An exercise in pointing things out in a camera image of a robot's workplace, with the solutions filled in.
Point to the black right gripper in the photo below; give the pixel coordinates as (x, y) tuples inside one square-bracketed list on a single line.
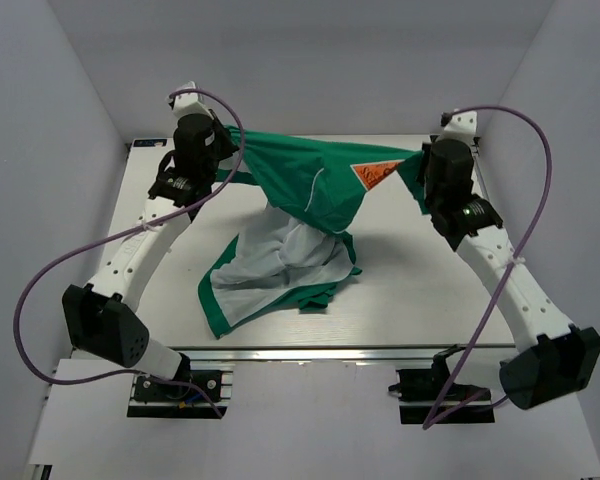
[(429, 147)]

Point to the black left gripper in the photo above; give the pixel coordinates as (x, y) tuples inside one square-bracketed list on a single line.
[(226, 147)]

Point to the green jacket with white lining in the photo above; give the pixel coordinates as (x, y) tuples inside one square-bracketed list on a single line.
[(297, 250)]

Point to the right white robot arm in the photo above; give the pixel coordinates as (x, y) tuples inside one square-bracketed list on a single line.
[(554, 356)]

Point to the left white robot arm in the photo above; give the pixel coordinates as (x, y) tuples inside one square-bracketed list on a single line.
[(101, 316)]

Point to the left blue table label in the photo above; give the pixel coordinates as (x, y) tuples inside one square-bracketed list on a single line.
[(149, 143)]

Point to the aluminium table front rail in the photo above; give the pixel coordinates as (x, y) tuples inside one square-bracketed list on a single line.
[(304, 354)]

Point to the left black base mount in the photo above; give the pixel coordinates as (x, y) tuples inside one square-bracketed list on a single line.
[(152, 400)]

